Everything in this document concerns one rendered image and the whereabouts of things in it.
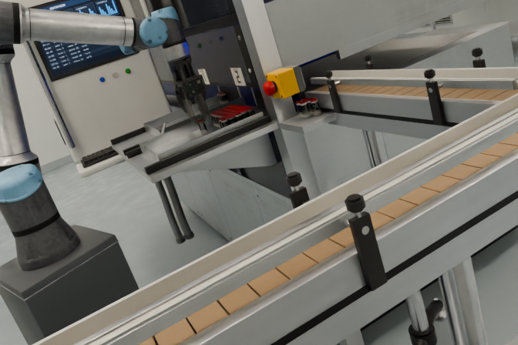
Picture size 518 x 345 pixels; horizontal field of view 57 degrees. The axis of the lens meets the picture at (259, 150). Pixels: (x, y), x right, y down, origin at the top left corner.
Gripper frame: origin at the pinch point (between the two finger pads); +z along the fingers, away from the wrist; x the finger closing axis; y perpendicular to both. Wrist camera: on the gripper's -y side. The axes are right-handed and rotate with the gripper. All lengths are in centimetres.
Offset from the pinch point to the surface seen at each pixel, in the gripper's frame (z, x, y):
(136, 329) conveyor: -3, -42, 104
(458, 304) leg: 19, -1, 101
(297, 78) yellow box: -6.6, 20.8, 32.9
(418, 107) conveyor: 1, 27, 70
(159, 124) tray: 4.2, -4.7, -42.2
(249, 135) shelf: 5.7, 6.2, 22.4
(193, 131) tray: 4.7, -1.2, -8.2
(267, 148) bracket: 14.1, 14.0, 13.9
